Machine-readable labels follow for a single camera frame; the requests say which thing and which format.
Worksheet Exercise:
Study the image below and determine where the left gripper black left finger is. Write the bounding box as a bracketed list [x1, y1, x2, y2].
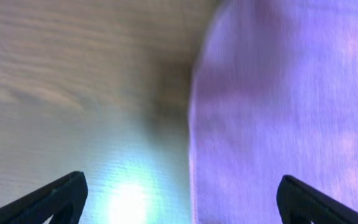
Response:
[0, 171, 88, 224]

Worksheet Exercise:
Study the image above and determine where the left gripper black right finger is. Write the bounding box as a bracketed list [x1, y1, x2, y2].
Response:
[276, 175, 358, 224]

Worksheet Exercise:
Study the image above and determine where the purple microfiber cloth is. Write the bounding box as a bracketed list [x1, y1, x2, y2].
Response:
[189, 0, 358, 223]

